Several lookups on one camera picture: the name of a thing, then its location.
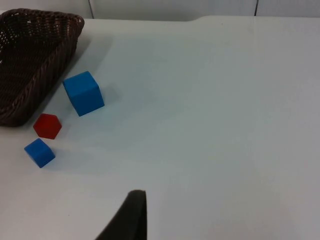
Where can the red cube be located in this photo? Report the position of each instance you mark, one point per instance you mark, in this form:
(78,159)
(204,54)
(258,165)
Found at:
(47,126)

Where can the small blue cube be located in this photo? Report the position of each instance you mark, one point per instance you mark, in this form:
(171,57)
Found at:
(40,152)

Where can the dark brown wicker basket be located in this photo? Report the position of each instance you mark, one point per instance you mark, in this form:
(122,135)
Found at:
(30,65)

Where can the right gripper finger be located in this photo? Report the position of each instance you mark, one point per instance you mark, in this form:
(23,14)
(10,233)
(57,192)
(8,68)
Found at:
(130,220)

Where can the large blue cube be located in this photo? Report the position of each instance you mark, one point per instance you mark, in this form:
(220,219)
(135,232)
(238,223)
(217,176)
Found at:
(83,93)

